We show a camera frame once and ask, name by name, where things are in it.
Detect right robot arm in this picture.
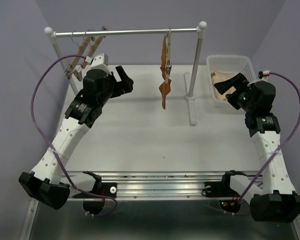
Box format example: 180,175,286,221
201,71,300,223

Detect silver and white clothes rack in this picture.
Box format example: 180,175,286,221
44,21,208,126

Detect hanger holding brown underwear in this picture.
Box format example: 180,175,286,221
165,27,172,84

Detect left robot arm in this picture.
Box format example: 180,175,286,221
18,65,134,210

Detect beige clip hanger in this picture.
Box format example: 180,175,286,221
73,35,106,82

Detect brown underwear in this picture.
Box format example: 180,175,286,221
158,34,172,110

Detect cream beige underwear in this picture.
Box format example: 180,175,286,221
210,71,236,101

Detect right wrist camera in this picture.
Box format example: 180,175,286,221
247,70,270,87

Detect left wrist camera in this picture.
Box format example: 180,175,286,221
84,53,112,75

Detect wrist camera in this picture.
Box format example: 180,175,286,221
247,70,270,87
84,53,112,75

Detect aluminium mounting rail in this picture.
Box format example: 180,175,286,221
31,169,295,202

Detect empty wooden clip hanger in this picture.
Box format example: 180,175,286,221
65,35,94,79

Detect white plastic basket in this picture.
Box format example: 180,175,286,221
206,55,257,111

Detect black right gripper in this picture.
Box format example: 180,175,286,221
214,72,256,113

